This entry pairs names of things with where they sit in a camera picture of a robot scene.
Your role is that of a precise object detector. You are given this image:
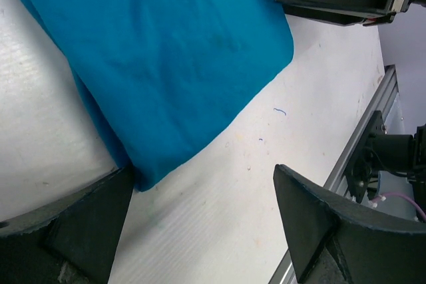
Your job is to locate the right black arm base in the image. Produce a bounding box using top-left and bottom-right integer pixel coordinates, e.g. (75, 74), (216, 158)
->
(346, 126), (425, 203)

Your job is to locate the blue t shirt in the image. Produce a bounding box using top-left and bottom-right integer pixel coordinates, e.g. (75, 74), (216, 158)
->
(21, 0), (294, 191)

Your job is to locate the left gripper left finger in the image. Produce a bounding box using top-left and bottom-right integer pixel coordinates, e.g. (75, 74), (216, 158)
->
(1, 166), (134, 283)

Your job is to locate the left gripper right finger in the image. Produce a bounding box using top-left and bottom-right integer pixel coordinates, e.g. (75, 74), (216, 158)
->
(273, 165), (425, 283)

